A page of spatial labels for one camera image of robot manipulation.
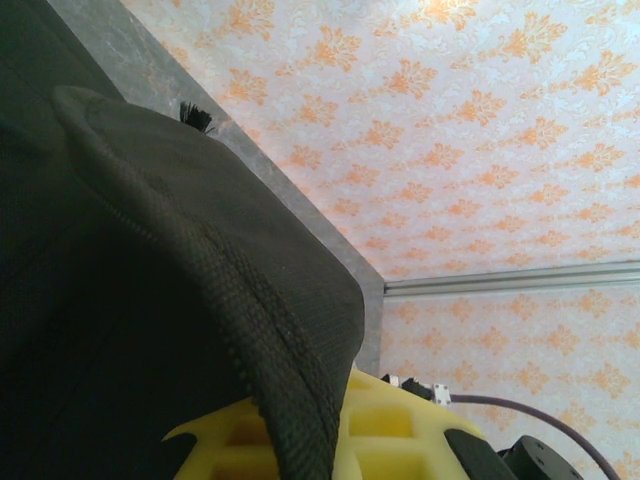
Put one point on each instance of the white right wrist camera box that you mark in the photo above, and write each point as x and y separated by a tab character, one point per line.
441	392

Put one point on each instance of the black backpack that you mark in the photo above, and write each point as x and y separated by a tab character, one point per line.
150	275

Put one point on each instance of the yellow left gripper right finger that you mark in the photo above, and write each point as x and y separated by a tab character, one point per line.
390	440

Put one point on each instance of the aluminium frame post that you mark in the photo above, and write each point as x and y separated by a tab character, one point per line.
500	282

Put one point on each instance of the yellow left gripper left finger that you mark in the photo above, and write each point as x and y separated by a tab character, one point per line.
220	440

